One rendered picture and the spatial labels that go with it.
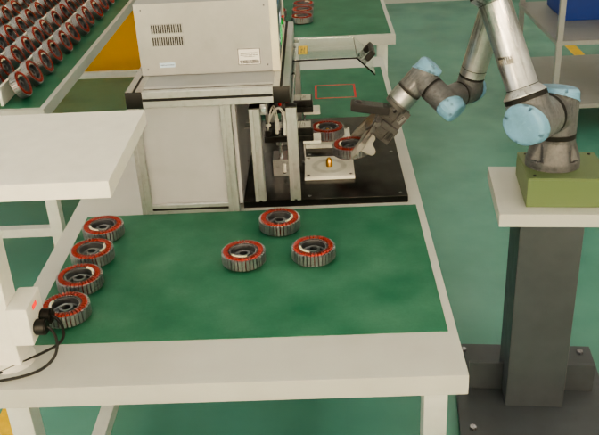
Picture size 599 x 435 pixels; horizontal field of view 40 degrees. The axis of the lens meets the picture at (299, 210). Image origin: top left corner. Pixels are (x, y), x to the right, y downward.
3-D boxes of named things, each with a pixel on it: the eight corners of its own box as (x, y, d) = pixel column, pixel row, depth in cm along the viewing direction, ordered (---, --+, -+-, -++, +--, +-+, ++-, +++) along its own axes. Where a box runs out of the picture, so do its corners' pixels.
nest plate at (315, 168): (352, 158, 259) (352, 154, 259) (355, 178, 246) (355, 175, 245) (305, 160, 260) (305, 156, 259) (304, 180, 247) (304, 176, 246)
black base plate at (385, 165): (389, 120, 292) (389, 115, 291) (407, 201, 236) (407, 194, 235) (257, 126, 294) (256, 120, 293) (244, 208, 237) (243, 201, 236)
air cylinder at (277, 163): (291, 166, 257) (290, 149, 254) (290, 176, 250) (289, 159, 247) (274, 166, 257) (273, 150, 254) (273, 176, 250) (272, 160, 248)
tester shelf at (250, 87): (294, 34, 281) (293, 20, 278) (290, 102, 220) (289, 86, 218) (165, 39, 282) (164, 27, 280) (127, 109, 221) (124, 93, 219)
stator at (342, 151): (368, 144, 255) (367, 134, 253) (371, 160, 245) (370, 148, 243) (332, 147, 256) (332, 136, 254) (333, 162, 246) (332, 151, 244)
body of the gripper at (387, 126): (385, 147, 245) (412, 117, 241) (363, 130, 243) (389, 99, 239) (382, 137, 252) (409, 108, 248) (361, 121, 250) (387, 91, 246)
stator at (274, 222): (252, 233, 222) (251, 222, 221) (269, 216, 232) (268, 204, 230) (291, 240, 218) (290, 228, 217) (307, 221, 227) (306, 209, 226)
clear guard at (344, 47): (370, 53, 279) (370, 35, 276) (375, 75, 258) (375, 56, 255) (274, 57, 280) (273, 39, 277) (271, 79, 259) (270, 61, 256)
